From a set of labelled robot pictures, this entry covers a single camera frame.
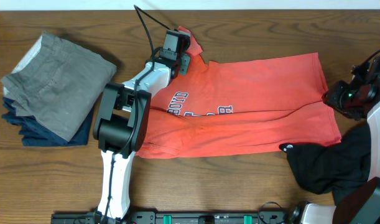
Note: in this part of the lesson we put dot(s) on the folded grey shorts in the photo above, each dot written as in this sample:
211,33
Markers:
58,83

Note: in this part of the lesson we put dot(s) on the folded navy blue garment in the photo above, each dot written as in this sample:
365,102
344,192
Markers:
34,134

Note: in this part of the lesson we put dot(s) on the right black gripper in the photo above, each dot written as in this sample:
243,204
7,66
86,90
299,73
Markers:
332,97

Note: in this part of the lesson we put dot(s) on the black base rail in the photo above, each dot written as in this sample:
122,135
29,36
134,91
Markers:
263,217

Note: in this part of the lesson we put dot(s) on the black garment with logo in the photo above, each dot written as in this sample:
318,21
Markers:
340,169

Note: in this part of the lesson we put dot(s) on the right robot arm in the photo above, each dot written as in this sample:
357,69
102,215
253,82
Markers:
363,205

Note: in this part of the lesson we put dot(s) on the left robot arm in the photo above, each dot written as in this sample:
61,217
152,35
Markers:
121,122

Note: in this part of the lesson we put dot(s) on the red soccer t-shirt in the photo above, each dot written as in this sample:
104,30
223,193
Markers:
225,109

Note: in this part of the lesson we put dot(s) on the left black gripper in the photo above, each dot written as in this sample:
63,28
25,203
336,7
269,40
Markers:
183,62

